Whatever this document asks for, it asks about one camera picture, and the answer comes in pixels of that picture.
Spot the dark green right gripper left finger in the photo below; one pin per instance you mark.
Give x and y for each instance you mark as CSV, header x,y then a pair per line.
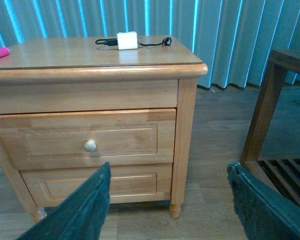
x,y
81,215

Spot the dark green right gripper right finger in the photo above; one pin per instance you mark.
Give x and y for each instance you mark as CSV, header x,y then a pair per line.
x,y
264,213

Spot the round wooden drawer knob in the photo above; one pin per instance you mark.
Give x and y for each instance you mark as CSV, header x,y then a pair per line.
x,y
90,146

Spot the wooden drawer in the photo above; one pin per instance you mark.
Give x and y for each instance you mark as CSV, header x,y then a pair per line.
x,y
56,140
128,183

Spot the light wooden nightstand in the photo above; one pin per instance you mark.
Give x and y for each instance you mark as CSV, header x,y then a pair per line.
x,y
71,75

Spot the grey pleated curtain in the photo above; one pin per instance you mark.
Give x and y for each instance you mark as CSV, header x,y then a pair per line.
x,y
233,37

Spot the white charger block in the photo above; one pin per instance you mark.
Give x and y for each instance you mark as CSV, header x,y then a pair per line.
x,y
127,40

